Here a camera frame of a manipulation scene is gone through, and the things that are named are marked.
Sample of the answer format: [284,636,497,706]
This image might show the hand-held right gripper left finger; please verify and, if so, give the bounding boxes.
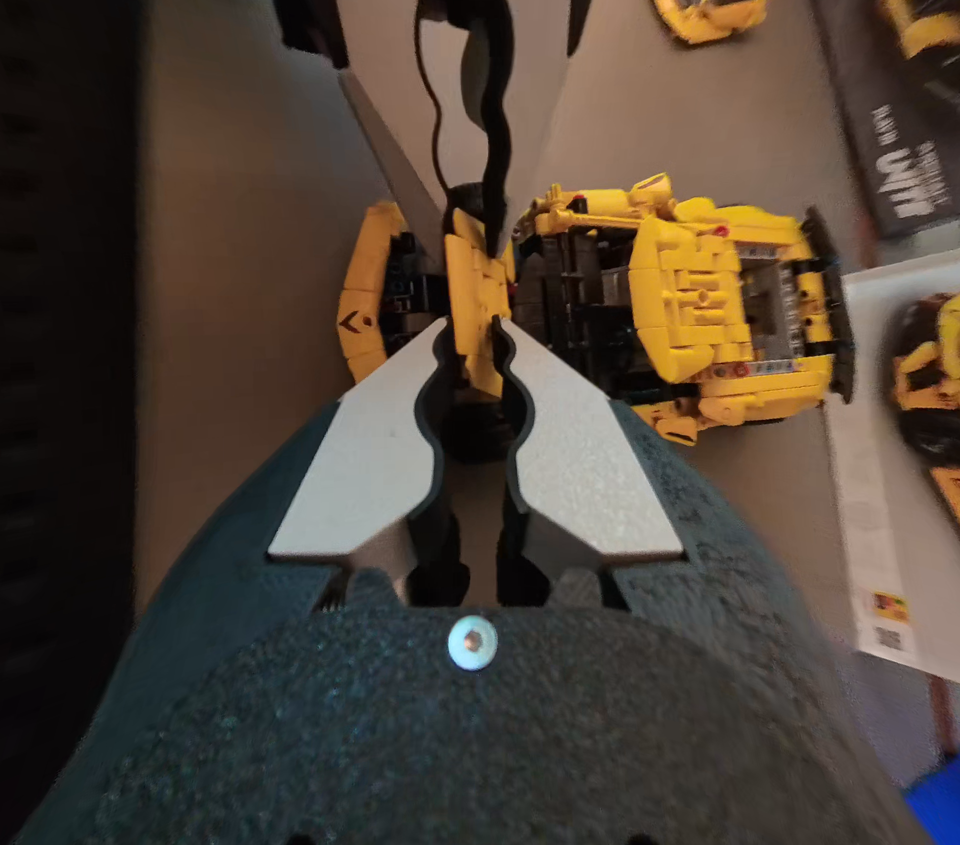
[267,318,470,608]

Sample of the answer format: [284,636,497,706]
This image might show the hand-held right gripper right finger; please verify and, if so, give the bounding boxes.
[491,316,685,608]

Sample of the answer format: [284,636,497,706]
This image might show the yellow toy brick car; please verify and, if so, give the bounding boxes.
[336,173,856,464]

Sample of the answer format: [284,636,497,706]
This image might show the yellow hood panel assembly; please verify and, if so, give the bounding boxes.
[444,207,517,400]

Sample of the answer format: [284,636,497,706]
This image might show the car picture instruction booklet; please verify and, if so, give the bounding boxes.
[821,267,960,681]

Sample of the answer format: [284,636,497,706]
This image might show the dark toy car box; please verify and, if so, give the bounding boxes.
[783,0,960,239]

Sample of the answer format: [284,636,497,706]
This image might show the blue plastic bin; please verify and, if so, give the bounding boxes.
[903,762,960,845]

